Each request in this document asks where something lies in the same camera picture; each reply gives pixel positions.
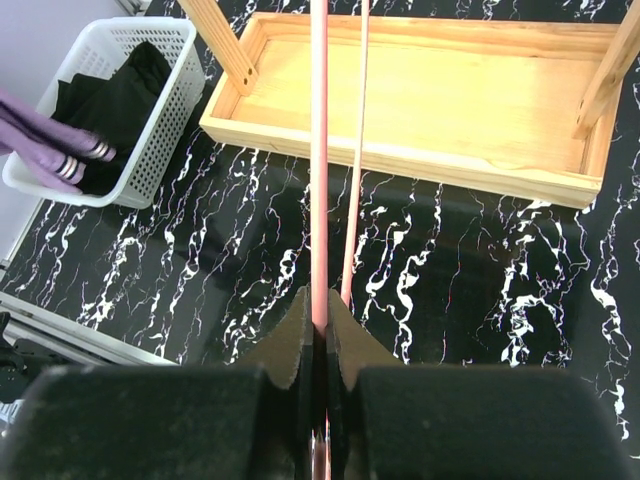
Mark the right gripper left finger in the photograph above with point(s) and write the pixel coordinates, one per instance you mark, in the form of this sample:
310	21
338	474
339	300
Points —
246	420

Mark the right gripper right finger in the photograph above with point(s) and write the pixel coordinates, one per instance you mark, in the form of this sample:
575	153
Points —
389	420

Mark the pink hanger holding purple trousers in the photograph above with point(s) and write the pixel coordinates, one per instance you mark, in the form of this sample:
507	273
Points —
319	169

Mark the purple trousers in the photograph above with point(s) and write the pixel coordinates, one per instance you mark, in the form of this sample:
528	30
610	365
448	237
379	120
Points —
56	153

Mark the black trousers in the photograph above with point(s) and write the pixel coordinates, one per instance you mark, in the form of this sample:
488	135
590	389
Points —
116	110

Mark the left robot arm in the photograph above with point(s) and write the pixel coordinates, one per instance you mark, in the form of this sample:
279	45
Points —
18	369

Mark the wooden clothes rack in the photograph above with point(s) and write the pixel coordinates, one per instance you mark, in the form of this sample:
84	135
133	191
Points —
525	109

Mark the white plastic basket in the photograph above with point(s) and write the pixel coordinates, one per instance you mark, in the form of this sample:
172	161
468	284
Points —
102	47

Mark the aluminium mounting rail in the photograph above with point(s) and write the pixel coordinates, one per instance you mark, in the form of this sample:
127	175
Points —
77	335

